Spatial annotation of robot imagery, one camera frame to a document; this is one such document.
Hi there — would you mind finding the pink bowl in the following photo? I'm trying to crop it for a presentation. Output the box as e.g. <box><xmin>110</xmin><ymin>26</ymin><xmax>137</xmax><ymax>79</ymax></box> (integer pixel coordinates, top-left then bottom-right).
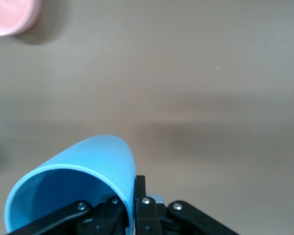
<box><xmin>0</xmin><ymin>0</ymin><xmax>42</xmax><ymax>37</ymax></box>

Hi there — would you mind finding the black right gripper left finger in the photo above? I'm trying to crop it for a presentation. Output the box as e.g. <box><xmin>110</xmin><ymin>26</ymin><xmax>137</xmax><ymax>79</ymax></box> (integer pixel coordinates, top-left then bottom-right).
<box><xmin>4</xmin><ymin>195</ymin><xmax>129</xmax><ymax>235</ymax></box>

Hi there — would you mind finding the blue plastic cup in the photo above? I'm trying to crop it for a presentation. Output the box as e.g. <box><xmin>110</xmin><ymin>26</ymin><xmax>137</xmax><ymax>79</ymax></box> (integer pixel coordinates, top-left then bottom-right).
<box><xmin>4</xmin><ymin>134</ymin><xmax>136</xmax><ymax>235</ymax></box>

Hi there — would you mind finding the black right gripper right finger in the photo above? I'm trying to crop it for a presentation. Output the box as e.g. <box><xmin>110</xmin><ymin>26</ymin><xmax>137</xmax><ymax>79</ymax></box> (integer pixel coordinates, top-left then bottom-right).
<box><xmin>134</xmin><ymin>175</ymin><xmax>241</xmax><ymax>235</ymax></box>

